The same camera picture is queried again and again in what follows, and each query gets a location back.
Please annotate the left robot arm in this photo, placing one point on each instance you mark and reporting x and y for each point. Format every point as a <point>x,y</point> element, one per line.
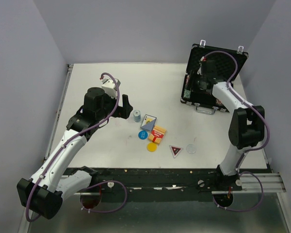
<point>45,191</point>

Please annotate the yellow round button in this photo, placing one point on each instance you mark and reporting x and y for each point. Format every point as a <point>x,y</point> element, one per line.
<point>152,147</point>

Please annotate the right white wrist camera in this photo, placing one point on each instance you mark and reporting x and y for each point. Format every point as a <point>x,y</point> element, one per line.
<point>207,66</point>

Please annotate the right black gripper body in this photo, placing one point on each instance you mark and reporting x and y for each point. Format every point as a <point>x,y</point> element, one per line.
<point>198,87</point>

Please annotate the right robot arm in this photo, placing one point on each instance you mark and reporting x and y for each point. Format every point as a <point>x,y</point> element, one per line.
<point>246,128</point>

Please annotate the blue playing card deck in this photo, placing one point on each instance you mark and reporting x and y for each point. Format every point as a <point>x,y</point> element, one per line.
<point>148,123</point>

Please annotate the red white chip row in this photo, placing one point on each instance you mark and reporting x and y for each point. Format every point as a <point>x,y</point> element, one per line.
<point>187,87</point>

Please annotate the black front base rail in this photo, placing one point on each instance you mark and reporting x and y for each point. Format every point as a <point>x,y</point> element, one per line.
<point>159,184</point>

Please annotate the triangular all-in marker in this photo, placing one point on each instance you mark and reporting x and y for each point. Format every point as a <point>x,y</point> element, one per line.
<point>175,150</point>

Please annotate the black poker chip case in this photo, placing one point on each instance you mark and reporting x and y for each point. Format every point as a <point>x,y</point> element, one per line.
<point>228,65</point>

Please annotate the red playing card deck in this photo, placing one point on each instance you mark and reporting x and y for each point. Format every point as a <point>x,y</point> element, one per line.
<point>157,134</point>

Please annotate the clear round button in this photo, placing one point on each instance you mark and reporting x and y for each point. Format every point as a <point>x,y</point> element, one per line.
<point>191,148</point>

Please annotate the blue poker chip stack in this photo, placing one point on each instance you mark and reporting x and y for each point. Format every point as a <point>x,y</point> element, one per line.
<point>136,115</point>

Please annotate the right aluminium extrusion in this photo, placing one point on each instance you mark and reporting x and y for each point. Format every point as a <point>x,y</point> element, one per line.
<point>270,182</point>

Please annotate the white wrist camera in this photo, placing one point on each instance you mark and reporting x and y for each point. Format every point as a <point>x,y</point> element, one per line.
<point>207,66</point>
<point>109,87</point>

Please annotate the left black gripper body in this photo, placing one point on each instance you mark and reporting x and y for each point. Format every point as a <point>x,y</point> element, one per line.
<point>110,104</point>

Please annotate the blue round button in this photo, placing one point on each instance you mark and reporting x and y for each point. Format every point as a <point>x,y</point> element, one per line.
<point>143,135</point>

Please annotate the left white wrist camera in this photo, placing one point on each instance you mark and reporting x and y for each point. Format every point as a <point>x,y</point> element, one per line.
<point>109,87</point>

